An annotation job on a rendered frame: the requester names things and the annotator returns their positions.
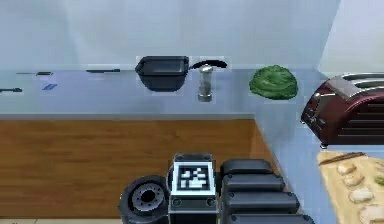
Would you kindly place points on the black square pan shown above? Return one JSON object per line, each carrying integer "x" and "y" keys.
{"x": 163, "y": 75}

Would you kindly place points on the black spatula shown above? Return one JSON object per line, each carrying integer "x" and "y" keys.
{"x": 38, "y": 73}

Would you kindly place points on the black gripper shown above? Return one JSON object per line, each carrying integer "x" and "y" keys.
{"x": 146, "y": 200}

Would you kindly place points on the pale sushi piece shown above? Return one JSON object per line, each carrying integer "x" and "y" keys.
{"x": 361, "y": 195}
{"x": 353, "y": 180}
{"x": 346, "y": 168}
{"x": 371, "y": 213}

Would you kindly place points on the wooden sushi board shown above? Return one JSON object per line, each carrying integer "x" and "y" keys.
{"x": 353, "y": 190}

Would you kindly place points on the brown chopsticks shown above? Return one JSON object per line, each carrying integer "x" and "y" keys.
{"x": 340, "y": 158}

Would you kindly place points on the silver shaker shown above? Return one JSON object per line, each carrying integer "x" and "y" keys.
{"x": 205, "y": 83}

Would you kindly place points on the green lettuce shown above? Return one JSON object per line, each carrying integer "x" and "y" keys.
{"x": 274, "y": 82}

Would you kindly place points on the wooden kitchen counter cabinet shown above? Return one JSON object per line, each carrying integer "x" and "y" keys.
{"x": 133, "y": 166}

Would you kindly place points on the black knife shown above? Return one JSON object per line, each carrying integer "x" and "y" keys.
{"x": 103, "y": 70}

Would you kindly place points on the dark red toaster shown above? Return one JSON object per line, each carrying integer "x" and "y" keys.
{"x": 350, "y": 110}

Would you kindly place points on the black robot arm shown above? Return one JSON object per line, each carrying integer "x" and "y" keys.
{"x": 233, "y": 196}

